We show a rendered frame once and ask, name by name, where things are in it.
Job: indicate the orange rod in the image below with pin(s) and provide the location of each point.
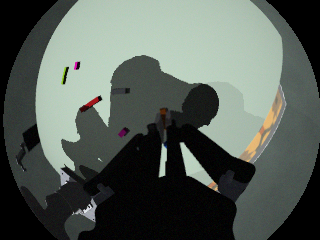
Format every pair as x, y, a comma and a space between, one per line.
163, 114

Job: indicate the red rod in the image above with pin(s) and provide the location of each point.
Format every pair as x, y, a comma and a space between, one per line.
91, 103

